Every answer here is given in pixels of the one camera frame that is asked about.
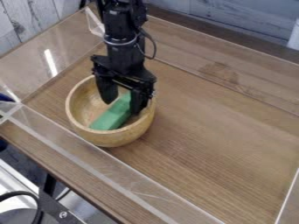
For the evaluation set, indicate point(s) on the green rectangular block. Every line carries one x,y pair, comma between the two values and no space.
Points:
114,117

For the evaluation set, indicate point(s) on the black metal bracket with screw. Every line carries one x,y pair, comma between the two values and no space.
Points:
55,213

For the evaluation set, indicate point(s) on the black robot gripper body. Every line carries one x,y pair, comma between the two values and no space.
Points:
123,65

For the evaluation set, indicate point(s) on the brown wooden bowl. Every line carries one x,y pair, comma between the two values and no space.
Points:
84,107

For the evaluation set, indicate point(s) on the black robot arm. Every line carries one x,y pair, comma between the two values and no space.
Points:
123,18

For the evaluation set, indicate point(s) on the clear acrylic corner bracket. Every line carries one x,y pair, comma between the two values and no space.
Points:
95,25

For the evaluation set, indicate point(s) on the clear acrylic front wall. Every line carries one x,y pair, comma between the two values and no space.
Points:
116,188

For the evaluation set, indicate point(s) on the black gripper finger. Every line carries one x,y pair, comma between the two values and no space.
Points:
140,96
107,88

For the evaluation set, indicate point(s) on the black table leg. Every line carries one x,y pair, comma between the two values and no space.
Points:
50,185

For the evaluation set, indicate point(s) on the blue object at left edge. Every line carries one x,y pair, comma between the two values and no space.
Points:
6,98

